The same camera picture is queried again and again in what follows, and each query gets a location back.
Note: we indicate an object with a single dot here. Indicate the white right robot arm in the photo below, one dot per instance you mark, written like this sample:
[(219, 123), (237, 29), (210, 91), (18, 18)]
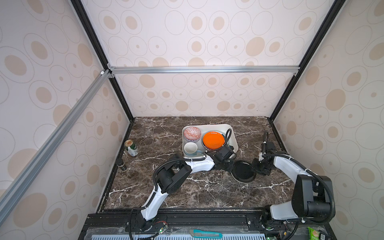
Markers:
[(313, 197)]

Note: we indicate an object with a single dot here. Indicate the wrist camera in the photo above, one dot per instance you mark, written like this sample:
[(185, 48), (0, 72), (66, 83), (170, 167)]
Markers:
[(225, 153), (267, 148)]

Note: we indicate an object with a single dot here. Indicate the silver aluminium rail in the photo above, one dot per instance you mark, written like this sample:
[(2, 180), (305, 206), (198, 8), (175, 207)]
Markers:
[(204, 70), (21, 184)]

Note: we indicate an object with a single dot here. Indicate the teal utility knife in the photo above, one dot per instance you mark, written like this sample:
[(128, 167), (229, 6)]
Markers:
[(199, 234)]

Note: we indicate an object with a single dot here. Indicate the silver aluminium rail back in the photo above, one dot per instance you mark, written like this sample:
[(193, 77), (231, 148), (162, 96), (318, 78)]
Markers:
[(204, 70)]

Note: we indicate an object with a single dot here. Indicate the light blue ceramic mug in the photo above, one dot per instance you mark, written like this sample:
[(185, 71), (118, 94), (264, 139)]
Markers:
[(191, 149)]

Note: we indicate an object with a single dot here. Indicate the black frame post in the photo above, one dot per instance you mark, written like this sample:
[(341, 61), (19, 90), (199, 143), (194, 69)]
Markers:
[(96, 44), (324, 28)]

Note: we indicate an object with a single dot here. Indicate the orange plate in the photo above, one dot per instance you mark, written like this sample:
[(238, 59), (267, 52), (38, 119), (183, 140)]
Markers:
[(213, 140)]

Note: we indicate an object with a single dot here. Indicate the black frame post left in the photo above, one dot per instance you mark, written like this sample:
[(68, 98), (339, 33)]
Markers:
[(96, 44)]

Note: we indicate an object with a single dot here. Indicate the black plate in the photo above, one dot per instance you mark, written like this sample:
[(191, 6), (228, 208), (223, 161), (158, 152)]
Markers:
[(242, 172)]

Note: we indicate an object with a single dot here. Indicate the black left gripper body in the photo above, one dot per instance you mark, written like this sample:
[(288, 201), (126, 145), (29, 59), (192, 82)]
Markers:
[(225, 166)]

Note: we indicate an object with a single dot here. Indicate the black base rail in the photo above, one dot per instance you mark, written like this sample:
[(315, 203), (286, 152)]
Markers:
[(130, 221)]

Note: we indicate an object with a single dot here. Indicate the red patterned bowl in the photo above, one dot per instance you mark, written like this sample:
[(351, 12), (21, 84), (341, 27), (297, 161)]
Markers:
[(192, 134)]

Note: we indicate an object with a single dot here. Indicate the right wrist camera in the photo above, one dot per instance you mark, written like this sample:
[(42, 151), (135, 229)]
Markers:
[(267, 148)]

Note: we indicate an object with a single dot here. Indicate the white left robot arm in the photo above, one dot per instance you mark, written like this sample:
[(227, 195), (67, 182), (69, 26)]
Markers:
[(169, 177)]

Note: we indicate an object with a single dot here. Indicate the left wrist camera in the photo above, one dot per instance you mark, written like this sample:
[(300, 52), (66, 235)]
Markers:
[(225, 153)]

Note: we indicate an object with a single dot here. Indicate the silver aluminium rail left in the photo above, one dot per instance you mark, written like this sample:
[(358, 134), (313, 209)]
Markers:
[(21, 184)]

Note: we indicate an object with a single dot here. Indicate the green snack packet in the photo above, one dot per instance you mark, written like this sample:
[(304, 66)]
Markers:
[(317, 235)]

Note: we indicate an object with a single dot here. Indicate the white plastic bin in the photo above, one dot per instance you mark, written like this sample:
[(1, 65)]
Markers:
[(224, 129)]

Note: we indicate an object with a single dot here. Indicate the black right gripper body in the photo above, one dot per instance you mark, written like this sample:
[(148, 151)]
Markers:
[(260, 167)]

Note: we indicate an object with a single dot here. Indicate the small dark cap bottle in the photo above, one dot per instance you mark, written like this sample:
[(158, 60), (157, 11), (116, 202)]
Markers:
[(121, 164)]

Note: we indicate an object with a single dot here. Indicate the black frame post right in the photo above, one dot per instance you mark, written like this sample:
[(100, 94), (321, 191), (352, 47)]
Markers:
[(324, 28)]

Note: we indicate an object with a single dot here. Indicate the green label drink bottle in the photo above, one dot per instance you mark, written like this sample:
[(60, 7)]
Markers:
[(131, 148)]

